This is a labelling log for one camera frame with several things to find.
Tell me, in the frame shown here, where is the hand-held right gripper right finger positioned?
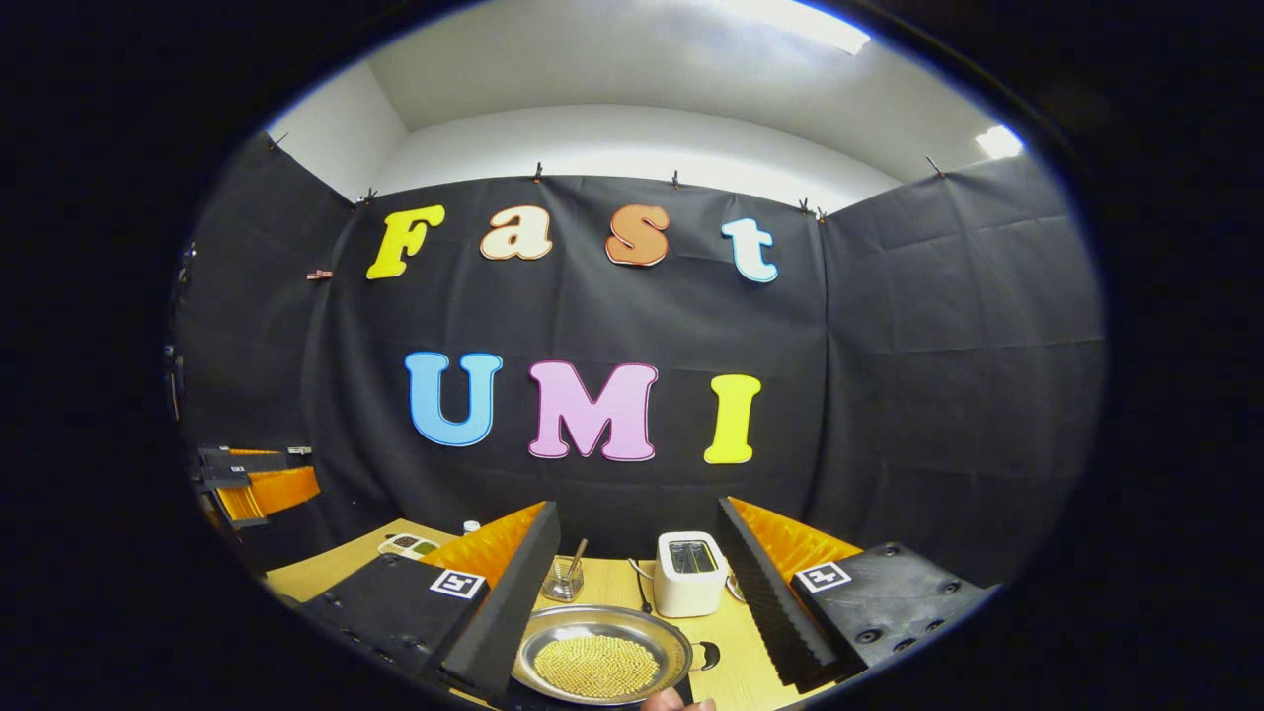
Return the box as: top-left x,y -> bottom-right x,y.
715,497 -> 993,692

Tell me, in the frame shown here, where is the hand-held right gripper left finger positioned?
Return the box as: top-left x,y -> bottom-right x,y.
296,501 -> 562,704

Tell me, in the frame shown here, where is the black induction cooktop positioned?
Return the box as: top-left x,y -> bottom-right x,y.
499,652 -> 694,711

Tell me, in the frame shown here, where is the steel pot with black handle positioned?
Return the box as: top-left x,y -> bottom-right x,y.
512,604 -> 722,708

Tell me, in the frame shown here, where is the white toaster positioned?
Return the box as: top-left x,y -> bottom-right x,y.
654,531 -> 730,619

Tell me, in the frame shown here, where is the pile of yellow soybeans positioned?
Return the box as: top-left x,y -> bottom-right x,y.
533,634 -> 661,699

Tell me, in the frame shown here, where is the row of black cloth clips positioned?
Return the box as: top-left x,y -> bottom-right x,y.
272,133 -> 944,223

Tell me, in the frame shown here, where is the wire mesh utensil holder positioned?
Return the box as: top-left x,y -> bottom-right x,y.
541,556 -> 586,603

